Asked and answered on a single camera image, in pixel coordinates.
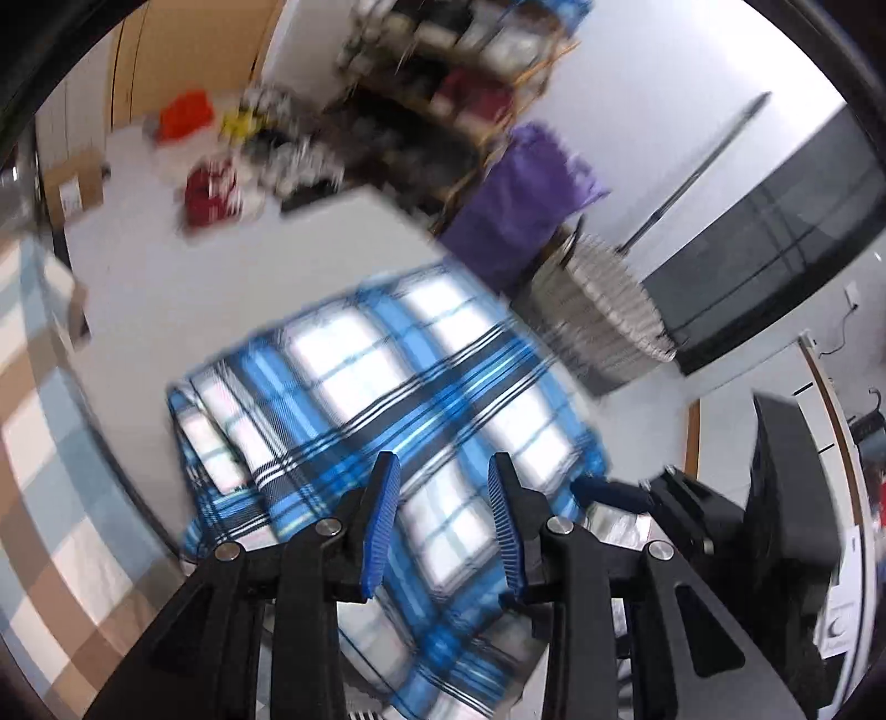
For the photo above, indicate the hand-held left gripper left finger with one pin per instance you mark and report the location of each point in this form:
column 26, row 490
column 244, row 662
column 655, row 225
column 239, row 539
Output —
column 381, row 526

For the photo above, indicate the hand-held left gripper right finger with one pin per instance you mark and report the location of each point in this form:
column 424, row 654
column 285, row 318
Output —
column 505, row 526

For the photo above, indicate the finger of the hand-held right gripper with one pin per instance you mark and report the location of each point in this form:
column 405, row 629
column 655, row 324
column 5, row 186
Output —
column 609, row 493

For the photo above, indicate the blue plaid shirt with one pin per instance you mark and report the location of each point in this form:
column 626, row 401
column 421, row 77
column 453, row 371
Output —
column 360, row 374

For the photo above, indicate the white woven laundry basket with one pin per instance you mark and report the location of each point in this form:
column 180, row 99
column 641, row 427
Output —
column 609, row 318

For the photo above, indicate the black television screen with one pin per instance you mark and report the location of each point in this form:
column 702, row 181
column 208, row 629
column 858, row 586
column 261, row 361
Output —
column 775, row 249

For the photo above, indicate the purple cloth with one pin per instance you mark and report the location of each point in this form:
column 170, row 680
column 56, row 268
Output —
column 526, row 201

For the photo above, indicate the white table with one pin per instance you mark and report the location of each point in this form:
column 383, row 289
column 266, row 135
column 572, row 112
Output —
column 173, row 298

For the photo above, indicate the grey metal pole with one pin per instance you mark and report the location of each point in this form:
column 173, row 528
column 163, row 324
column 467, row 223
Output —
column 692, row 173

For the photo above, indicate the checked tan blue bed sheet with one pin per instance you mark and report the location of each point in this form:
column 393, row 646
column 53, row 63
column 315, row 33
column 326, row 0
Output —
column 41, row 415

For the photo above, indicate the pile of shoes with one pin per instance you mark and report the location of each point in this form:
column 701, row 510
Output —
column 297, row 152

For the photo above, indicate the wooden shoe rack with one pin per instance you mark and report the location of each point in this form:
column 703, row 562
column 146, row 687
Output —
column 471, row 90

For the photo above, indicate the yellow toy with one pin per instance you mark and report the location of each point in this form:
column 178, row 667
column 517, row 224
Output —
column 239, row 123

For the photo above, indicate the red plastic bag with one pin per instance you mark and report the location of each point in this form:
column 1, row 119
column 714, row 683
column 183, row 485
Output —
column 185, row 114

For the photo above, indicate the labelled cardboard box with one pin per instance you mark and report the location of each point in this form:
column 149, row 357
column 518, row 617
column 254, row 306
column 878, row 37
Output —
column 73, row 187

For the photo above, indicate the wooden door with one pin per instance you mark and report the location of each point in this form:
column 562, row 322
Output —
column 194, row 48

